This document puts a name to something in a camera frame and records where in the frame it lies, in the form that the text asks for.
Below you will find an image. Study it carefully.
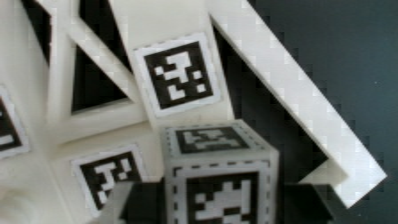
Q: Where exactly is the white chair back part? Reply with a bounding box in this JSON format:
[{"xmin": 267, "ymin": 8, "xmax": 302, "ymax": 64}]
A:
[{"xmin": 0, "ymin": 0, "xmax": 235, "ymax": 224}]

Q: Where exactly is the white U-shaped fence frame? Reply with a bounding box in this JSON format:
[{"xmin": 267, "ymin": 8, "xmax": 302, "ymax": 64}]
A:
[{"xmin": 206, "ymin": 0, "xmax": 387, "ymax": 206}]

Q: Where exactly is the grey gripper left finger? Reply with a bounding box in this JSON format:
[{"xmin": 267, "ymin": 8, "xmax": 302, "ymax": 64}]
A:
[{"xmin": 87, "ymin": 181, "xmax": 163, "ymax": 224}]

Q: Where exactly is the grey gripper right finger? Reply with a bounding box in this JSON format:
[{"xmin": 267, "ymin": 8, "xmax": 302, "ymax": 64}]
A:
[{"xmin": 277, "ymin": 184, "xmax": 355, "ymax": 224}]

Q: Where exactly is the white tagged cube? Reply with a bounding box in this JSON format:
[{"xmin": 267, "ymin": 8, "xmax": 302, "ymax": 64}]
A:
[{"xmin": 162, "ymin": 120, "xmax": 279, "ymax": 224}]

